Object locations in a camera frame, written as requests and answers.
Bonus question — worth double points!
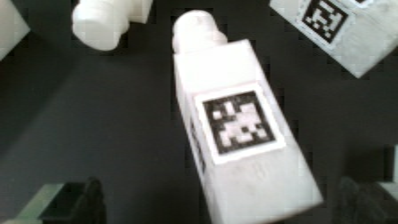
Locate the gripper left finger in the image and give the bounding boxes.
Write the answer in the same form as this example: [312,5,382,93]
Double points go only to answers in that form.
[16,176,110,224]

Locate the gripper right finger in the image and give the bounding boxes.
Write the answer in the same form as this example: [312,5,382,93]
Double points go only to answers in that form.
[334,177,398,224]

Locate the white square tabletop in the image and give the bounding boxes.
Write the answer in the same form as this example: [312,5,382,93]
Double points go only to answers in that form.
[0,0,30,60]

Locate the white table leg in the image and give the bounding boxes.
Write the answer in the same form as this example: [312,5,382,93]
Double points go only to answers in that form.
[71,0,152,51]
[172,10,323,224]
[270,0,398,78]

